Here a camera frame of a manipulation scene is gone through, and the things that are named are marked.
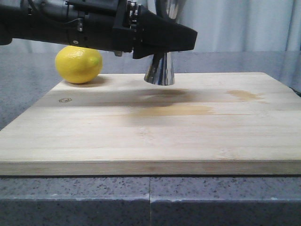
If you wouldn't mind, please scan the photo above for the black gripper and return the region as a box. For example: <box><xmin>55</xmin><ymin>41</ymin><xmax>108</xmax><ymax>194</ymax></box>
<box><xmin>65</xmin><ymin>0</ymin><xmax>198</xmax><ymax>59</ymax></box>

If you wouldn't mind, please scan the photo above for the steel double jigger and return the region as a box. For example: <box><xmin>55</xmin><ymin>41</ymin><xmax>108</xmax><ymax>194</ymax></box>
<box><xmin>144</xmin><ymin>0</ymin><xmax>186</xmax><ymax>86</ymax></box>

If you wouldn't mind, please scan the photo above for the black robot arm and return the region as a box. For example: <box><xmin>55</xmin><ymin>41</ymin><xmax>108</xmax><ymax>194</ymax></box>
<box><xmin>0</xmin><ymin>0</ymin><xmax>197</xmax><ymax>59</ymax></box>

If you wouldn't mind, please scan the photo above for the grey curtain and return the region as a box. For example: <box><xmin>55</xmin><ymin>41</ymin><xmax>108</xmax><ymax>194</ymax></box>
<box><xmin>0</xmin><ymin>0</ymin><xmax>301</xmax><ymax>54</ymax></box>

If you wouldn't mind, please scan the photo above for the yellow lemon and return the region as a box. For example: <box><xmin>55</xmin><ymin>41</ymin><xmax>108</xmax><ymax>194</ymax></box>
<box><xmin>55</xmin><ymin>46</ymin><xmax>103</xmax><ymax>84</ymax></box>

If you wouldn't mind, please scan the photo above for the wooden cutting board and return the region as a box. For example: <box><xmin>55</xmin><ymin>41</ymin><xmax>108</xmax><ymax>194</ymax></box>
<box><xmin>0</xmin><ymin>73</ymin><xmax>301</xmax><ymax>176</ymax></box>

